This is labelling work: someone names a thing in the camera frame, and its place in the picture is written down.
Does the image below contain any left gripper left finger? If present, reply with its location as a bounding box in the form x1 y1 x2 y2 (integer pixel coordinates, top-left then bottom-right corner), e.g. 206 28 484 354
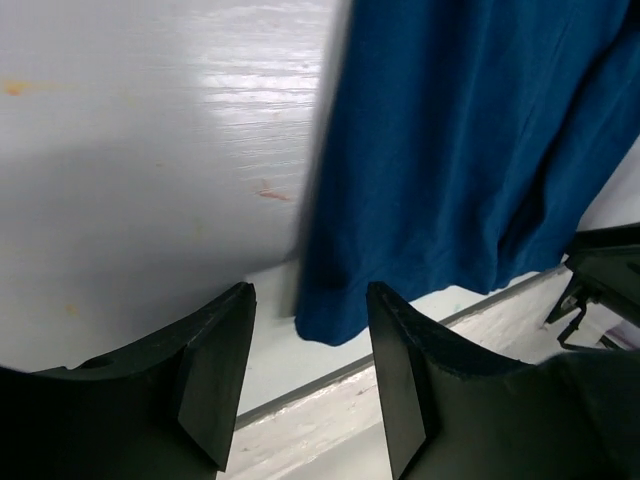
1 282 256 479

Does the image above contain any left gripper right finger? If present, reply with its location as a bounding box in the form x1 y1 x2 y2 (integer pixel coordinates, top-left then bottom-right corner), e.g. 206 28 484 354
365 281 640 480

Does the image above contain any blue t shirt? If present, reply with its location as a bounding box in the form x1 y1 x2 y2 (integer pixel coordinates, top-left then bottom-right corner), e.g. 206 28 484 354
295 1 639 346

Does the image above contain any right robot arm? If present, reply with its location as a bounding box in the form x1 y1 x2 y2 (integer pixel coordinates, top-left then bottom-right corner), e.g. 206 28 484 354
545 223 639 351

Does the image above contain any aluminium rail front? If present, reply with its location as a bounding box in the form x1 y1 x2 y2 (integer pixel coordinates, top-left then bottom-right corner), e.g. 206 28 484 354
236 265 568 428

